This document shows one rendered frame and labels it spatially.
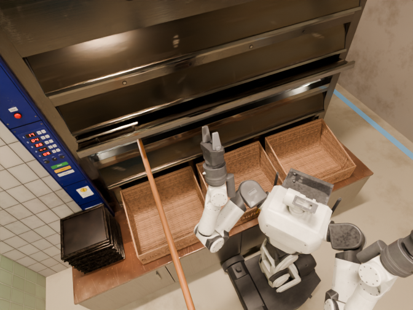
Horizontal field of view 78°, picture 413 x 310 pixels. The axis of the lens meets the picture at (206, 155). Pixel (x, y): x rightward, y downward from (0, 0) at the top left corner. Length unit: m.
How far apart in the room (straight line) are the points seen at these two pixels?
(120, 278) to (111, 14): 1.57
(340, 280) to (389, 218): 1.96
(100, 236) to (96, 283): 0.38
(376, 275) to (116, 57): 1.31
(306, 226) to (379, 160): 2.45
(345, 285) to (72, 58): 1.45
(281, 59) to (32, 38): 1.30
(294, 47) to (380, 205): 1.91
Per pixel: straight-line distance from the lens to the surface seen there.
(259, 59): 1.69
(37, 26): 1.32
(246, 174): 2.22
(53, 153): 1.65
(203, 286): 2.46
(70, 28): 1.31
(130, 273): 1.99
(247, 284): 2.26
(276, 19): 1.62
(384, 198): 3.18
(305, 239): 1.14
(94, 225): 1.85
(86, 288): 2.08
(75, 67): 1.38
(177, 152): 1.85
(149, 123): 1.53
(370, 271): 0.97
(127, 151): 1.73
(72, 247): 1.85
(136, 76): 1.43
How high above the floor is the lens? 2.39
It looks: 50 degrees down
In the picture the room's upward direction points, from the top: 7 degrees counter-clockwise
